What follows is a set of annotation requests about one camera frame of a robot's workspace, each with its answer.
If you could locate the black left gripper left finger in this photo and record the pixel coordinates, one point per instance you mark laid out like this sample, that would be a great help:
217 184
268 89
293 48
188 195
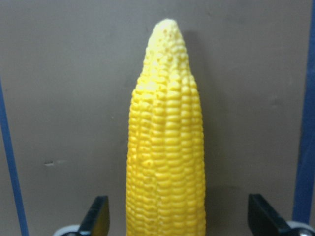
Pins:
96 221

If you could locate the yellow corn cob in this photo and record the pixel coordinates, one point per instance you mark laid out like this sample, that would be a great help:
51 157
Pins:
165 169

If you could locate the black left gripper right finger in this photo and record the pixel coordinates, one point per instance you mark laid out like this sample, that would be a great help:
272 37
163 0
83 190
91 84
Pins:
264 220

